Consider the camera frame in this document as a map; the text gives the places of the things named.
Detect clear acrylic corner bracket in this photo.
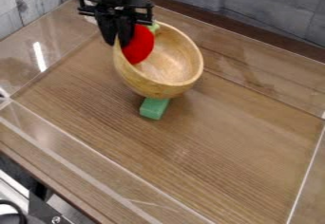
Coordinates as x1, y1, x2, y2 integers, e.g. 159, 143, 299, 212
83, 15, 96, 25

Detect black cable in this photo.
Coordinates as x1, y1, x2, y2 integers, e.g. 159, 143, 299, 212
0, 199, 29, 224

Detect black metal table mount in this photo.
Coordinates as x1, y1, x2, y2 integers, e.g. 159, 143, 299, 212
28, 182, 63, 224

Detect round wooden bowl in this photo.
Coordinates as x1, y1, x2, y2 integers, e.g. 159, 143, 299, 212
112, 22, 205, 99

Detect green rectangular block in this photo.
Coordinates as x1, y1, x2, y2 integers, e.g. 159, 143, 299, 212
139, 98, 170, 121

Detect clear acrylic enclosure walls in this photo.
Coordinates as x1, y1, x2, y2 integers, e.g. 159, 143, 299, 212
0, 1, 325, 224

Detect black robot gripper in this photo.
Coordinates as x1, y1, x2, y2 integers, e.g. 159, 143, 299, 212
77, 0, 154, 47

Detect red plush strawberry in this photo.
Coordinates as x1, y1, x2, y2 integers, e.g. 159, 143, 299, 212
122, 23, 160, 65

